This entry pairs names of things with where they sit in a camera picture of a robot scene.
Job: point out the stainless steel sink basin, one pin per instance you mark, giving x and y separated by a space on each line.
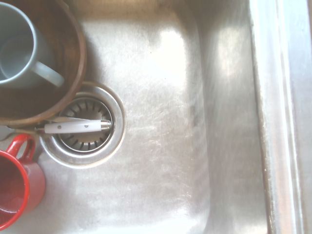
170 122

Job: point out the steel sink drain strainer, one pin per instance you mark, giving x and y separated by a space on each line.
102 146

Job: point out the brown wooden bowl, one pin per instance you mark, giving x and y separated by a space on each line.
68 48

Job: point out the red ceramic mug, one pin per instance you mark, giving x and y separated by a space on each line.
17 180

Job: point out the grey ceramic mug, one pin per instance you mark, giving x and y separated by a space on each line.
14 48

